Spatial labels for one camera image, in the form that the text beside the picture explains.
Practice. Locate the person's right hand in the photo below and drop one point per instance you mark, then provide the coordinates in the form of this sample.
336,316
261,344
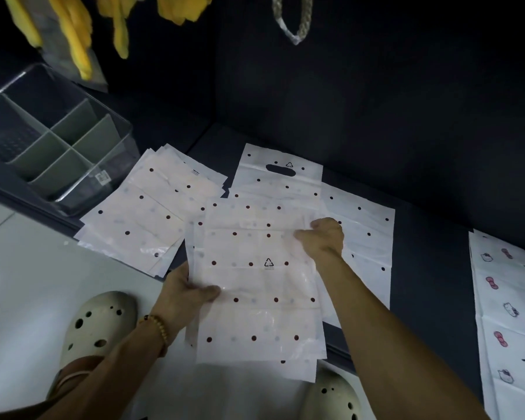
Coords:
326,240

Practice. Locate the person's left hand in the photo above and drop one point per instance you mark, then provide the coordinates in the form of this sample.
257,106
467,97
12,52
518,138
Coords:
179,301

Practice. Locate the stack of polka dot bags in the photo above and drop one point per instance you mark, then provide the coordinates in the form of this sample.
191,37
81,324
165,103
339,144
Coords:
363,240

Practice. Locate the white dotted packaging bag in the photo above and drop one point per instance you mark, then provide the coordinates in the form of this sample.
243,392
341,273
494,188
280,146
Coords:
262,319

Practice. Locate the pink bags row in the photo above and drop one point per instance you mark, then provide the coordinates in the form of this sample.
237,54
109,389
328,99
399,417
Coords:
144,214

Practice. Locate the clear plastic organizer box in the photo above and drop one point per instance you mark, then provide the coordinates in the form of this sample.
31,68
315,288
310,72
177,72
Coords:
74,118

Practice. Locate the person's left forearm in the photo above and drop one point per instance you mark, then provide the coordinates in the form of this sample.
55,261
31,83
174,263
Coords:
109,380

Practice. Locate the person's right forearm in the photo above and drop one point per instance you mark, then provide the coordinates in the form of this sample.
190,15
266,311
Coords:
385,345

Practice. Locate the cream left clog shoe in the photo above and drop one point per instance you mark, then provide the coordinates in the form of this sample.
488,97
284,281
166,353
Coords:
96,319

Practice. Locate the cream clog shoe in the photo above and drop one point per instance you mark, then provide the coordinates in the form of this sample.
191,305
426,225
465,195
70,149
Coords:
332,398
96,319

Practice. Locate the dark blue sofa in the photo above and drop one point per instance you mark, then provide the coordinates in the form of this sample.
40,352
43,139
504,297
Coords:
398,104

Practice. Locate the cream right clog shoe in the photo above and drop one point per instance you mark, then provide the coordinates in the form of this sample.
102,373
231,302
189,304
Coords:
332,398

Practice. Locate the grey plush toy yellow feet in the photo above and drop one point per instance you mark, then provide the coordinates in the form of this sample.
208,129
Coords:
76,39

